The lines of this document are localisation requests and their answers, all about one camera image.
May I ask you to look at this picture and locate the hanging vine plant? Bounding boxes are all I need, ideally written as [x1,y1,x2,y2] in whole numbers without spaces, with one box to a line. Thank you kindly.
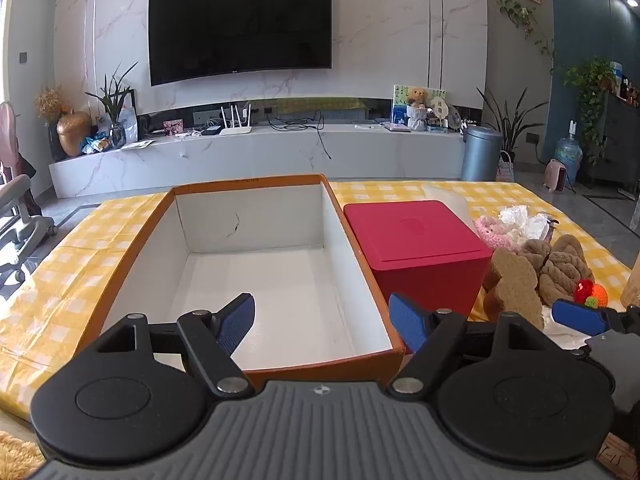
[497,0,557,73]

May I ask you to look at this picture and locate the black wall television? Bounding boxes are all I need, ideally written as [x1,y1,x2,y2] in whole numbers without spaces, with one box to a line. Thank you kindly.
[148,0,333,87]

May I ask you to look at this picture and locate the pink standing fan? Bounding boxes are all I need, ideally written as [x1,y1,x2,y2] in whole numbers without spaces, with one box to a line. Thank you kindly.
[0,101,22,181]

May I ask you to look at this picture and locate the green trailing potted plant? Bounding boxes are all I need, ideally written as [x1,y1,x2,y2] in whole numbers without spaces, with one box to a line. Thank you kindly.
[564,57,619,161]

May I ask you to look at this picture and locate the dark grey cabinet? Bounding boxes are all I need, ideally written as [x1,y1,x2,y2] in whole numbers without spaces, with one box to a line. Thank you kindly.
[585,90,640,192]

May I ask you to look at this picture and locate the dried flowers in dark vase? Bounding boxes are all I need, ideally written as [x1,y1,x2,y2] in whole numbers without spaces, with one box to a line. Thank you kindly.
[35,87,71,162]

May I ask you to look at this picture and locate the orange cardboard box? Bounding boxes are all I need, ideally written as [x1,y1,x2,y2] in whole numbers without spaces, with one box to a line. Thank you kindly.
[97,174,405,392]

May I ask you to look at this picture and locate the pink white crocheted piece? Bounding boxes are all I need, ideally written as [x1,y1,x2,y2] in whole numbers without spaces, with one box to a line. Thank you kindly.
[474,215,512,252]

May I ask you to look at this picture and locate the brown knotted plush toy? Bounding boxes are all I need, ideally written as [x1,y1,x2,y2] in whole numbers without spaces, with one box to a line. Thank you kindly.
[520,235,596,307]

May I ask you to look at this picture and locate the bottles on cabinet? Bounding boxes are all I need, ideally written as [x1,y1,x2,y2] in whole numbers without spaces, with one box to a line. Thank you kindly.
[609,61,640,102]

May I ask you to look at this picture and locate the red orange crocheted toy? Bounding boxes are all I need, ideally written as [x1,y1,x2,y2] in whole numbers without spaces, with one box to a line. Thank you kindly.
[574,280,608,309]

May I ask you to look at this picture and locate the yellow checkered tablecloth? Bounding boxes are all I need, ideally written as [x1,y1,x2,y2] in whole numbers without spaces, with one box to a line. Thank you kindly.
[0,180,640,421]

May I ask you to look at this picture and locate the blue snack bags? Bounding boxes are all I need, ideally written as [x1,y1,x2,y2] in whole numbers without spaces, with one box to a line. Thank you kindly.
[80,135,114,155]

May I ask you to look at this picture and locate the brown teddy bear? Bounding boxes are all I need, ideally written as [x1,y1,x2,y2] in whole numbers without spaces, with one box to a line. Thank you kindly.
[406,87,432,132]

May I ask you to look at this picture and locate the blue water jug with pump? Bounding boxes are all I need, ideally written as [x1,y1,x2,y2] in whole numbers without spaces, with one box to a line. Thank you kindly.
[555,120,584,177]

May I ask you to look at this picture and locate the small woven basket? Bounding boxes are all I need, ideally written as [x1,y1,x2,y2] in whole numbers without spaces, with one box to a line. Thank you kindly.
[496,151,516,182]

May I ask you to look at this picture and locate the fluffy yellow rug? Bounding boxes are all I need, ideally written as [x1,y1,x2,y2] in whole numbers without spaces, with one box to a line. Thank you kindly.
[0,430,46,480]

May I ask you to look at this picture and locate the black picture frame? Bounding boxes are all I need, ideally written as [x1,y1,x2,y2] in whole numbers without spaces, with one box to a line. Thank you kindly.
[115,89,138,122]

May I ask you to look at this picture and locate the white crinkly wrapped item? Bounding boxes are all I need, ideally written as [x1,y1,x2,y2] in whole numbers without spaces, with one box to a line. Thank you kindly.
[497,205,552,241]

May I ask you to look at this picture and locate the white marble TV console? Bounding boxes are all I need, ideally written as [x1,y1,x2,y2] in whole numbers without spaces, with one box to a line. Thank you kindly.
[48,122,466,200]

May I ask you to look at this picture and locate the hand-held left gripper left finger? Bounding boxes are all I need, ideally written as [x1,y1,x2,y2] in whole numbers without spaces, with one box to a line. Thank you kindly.
[95,292,257,397]

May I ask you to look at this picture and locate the black cables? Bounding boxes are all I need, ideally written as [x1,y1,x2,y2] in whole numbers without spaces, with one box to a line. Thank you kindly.
[265,112,334,161]

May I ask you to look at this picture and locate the gold round vase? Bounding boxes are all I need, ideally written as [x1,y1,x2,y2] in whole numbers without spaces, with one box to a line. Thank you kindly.
[56,109,92,157]

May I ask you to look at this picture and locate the grey chair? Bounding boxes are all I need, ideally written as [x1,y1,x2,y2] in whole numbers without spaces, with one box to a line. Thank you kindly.
[0,175,58,282]

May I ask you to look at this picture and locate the long-leaf potted plant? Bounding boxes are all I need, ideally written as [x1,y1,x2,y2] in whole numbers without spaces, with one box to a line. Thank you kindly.
[475,85,549,166]

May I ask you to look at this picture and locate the green plant in glass vase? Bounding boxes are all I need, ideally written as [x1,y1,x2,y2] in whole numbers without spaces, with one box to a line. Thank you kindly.
[85,62,139,149]

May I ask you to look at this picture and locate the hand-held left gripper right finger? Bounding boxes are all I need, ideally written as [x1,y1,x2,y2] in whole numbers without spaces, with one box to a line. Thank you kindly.
[388,292,551,397]

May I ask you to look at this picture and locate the pink space heater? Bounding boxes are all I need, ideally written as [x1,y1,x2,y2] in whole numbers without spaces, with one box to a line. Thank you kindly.
[545,159,576,192]

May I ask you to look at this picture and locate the brown flat plush piece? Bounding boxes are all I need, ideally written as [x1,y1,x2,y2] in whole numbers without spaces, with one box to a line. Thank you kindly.
[484,249,546,331]

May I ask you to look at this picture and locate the red lidded box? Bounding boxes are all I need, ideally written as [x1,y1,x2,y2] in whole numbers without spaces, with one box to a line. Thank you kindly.
[343,200,493,353]

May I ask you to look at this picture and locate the blue green painted picture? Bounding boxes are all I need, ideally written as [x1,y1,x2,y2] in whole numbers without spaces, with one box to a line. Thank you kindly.
[391,84,447,126]

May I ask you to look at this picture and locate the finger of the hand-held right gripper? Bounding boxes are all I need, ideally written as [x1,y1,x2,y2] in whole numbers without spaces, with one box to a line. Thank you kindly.
[551,299,640,336]

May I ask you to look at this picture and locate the white wifi router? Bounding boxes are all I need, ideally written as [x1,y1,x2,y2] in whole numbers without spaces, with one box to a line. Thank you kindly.
[220,102,254,136]

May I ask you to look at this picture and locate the grey metal trash can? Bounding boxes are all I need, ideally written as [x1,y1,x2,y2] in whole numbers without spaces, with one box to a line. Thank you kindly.
[460,125,503,182]

